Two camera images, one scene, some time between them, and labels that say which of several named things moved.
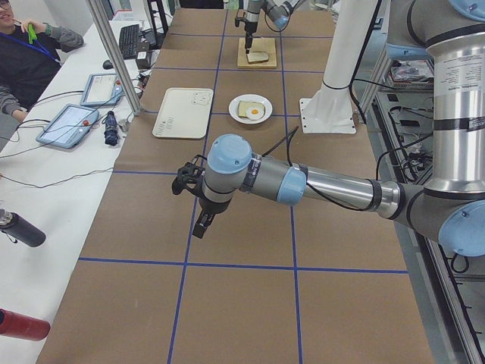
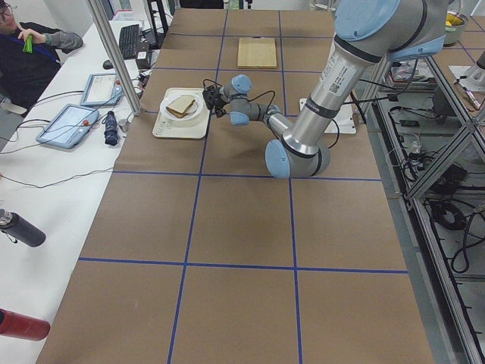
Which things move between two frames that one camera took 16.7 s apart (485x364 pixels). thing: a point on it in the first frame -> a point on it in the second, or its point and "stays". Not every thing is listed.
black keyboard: (128, 39) stays
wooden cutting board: (264, 45) stays
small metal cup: (123, 125) stays
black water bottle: (18, 228) stays
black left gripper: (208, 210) -> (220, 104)
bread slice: (257, 57) -> (180, 105)
